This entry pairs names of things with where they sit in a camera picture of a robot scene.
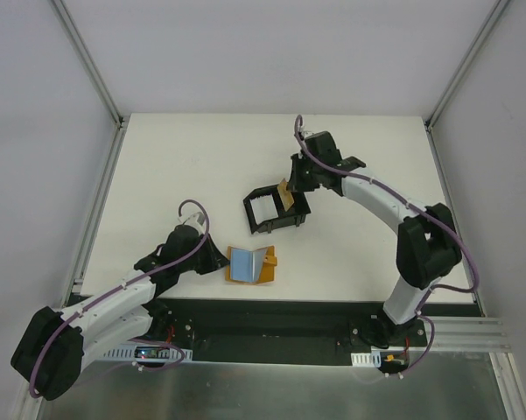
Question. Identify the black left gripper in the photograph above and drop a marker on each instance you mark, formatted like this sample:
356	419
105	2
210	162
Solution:
207	259

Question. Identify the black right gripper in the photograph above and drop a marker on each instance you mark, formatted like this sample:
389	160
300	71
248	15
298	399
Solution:
304	173

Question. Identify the tan credit card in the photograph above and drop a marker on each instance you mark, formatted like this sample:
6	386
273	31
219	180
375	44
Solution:
285	195

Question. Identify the black plastic card box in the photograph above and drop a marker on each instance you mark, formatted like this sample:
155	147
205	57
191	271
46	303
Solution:
293	218

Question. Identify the yellow leather card holder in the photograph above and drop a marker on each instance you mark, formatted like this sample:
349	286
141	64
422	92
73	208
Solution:
251	266

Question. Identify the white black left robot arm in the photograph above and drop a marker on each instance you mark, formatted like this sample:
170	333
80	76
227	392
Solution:
58	345

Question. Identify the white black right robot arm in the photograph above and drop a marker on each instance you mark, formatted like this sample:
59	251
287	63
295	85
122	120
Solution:
425	249

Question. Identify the white cards in box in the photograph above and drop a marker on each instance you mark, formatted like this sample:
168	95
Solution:
264	208

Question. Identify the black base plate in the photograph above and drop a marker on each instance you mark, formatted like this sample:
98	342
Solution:
270	332

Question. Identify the white cable duct left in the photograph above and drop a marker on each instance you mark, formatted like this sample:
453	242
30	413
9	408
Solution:
140	352

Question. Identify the white cable duct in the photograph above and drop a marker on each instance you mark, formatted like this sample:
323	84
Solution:
366	360
140	352

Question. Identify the white cable duct right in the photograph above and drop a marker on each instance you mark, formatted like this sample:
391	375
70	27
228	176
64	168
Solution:
366	360

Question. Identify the aluminium front cross rail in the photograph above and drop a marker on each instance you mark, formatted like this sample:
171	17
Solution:
442	328

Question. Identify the aluminium frame rail right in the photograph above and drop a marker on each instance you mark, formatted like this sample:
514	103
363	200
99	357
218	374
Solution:
469	139

